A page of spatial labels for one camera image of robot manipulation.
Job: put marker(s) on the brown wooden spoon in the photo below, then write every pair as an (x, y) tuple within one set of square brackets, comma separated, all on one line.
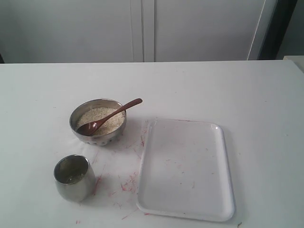
[(90, 128)]

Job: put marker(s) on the steel rice bowl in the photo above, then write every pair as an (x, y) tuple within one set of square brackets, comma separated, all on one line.
[(98, 140)]

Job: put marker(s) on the small steel cup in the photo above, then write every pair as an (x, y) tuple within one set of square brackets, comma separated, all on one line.
[(74, 178)]

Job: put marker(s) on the white plastic tray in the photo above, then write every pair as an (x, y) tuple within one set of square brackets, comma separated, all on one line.
[(184, 171)]

